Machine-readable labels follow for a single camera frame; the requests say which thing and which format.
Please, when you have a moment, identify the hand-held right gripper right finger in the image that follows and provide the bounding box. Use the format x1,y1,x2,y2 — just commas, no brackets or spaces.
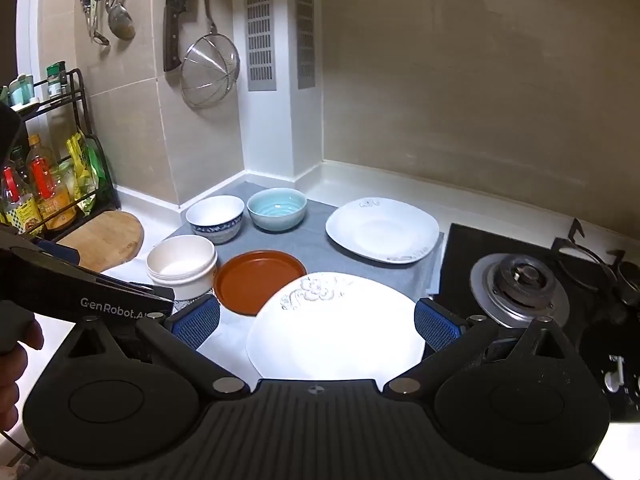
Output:
382,297,587,398

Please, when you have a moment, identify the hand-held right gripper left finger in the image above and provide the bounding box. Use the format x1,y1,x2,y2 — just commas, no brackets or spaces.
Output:
52,295,251,402

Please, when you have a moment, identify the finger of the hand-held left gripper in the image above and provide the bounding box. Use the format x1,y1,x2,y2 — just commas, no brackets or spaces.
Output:
30,237,82,267

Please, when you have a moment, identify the plain white bowl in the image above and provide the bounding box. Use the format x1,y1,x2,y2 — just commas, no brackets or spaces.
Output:
146,234,219,301

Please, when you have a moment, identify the brown round plate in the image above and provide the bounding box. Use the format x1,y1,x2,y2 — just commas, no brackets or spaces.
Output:
213,250,307,317

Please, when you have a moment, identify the round white floral plate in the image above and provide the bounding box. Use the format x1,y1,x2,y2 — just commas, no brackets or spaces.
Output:
246,271,427,381

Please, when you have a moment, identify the white bowl with blue pattern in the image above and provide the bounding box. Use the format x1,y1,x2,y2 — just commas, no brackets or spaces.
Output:
185,194,246,246

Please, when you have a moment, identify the square white plate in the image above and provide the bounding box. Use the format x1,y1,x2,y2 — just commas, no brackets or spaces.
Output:
325,197,441,264

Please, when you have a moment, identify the teal glazed bowl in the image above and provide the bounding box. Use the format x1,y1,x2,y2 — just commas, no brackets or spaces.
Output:
247,188,308,233

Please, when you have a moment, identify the person's left hand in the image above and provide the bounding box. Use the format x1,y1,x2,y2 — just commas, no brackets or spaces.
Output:
0,317,45,433

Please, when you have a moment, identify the round wooden cutting board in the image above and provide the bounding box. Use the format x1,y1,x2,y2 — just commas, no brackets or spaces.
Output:
57,210,145,273

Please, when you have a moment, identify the oil bottle with red label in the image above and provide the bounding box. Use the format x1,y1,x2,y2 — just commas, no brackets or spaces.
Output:
25,133,78,231

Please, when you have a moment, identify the red-capped sauce bottle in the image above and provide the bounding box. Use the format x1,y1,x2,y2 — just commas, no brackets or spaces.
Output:
0,167,45,236

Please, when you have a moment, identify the black glass gas stove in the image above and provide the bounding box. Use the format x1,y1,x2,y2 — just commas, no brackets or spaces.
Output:
440,222,640,421

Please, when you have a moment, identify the green food packet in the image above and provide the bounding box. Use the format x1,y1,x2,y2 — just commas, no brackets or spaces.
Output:
82,140,108,211

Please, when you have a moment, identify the metal stove burner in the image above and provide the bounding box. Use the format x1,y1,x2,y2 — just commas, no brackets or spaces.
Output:
470,252,571,331

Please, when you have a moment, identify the yellow food packet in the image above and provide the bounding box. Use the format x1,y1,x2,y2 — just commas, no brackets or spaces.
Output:
67,130,96,196

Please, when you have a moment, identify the grey table mat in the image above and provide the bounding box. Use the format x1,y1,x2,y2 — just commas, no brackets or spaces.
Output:
162,180,446,306

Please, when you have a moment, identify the black pan support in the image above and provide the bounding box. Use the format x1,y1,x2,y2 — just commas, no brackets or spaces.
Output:
550,217,640,311

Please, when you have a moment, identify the teal small container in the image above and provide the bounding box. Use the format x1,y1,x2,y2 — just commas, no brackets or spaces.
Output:
9,74,36,106

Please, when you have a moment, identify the green-capped spice jar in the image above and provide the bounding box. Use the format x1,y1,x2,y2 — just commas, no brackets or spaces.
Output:
46,61,68,98

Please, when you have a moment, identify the stove control knob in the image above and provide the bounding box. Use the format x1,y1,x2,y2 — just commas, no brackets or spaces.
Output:
597,351,640,401

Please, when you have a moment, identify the metal mesh strainer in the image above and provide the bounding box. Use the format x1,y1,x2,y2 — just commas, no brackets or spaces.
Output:
180,0,241,109

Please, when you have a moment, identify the metal hanging utensil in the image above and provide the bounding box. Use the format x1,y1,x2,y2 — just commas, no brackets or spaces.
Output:
80,0,111,47

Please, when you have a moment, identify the kitchen cleaver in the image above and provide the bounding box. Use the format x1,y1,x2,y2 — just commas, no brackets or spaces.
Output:
163,0,191,73

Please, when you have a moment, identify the black wire spice rack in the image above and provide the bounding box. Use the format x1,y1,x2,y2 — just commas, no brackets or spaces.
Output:
0,68,122,243

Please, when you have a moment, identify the thin black cable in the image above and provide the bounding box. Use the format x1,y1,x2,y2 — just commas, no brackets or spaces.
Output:
0,427,38,461

